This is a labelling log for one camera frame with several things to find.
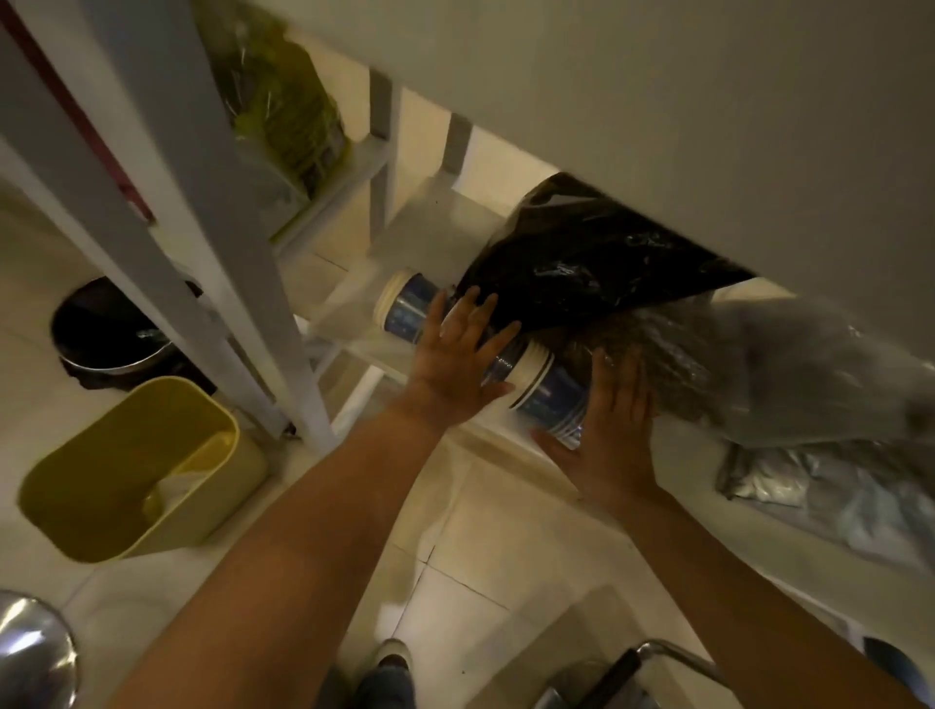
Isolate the person's right hand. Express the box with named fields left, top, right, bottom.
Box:
left=531, top=347, right=669, bottom=512

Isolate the person's left hand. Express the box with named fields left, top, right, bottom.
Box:
left=404, top=286, right=523, bottom=433

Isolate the blue canister with cream lid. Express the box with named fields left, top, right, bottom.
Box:
left=504, top=343, right=590, bottom=448
left=478, top=339, right=524, bottom=385
left=373, top=270, right=444, bottom=346

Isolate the person's left forearm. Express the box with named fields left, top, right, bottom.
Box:
left=106, top=405, right=455, bottom=709

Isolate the person's right forearm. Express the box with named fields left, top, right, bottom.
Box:
left=584, top=488, right=929, bottom=709

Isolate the black plastic bag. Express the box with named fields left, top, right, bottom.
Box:
left=453, top=172, right=758, bottom=346

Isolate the clear bag of brown herbs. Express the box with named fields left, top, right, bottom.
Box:
left=544, top=292, right=935, bottom=451

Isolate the silver foil packet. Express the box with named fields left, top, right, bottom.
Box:
left=716, top=437, right=935, bottom=579

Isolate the white metal shelf rack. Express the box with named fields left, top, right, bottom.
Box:
left=0, top=0, right=935, bottom=658

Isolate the bag of green dried herbs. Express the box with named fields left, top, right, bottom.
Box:
left=191, top=0, right=354, bottom=242

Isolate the person's shoe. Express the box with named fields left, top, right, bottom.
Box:
left=373, top=639, right=414, bottom=676

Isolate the person's blue jeans leg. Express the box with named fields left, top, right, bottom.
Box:
left=354, top=661, right=417, bottom=709

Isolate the black round trash bin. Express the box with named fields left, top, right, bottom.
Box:
left=50, top=276, right=217, bottom=395

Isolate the yellow plastic waste bin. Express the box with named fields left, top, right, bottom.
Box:
left=16, top=376, right=270, bottom=565

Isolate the dark blue round object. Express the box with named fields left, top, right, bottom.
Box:
left=862, top=637, right=933, bottom=704

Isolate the shiny steel round stool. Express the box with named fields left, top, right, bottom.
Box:
left=0, top=590, right=80, bottom=709

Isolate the metal frame chair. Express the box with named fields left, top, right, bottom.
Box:
left=533, top=639, right=731, bottom=709

